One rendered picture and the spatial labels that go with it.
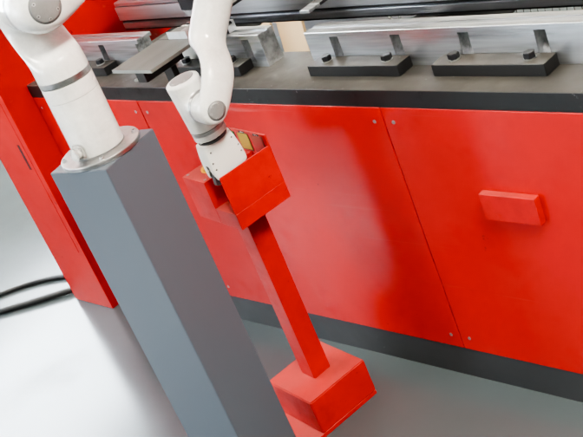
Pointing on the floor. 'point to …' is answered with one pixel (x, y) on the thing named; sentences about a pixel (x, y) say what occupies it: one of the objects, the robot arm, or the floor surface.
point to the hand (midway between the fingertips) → (239, 186)
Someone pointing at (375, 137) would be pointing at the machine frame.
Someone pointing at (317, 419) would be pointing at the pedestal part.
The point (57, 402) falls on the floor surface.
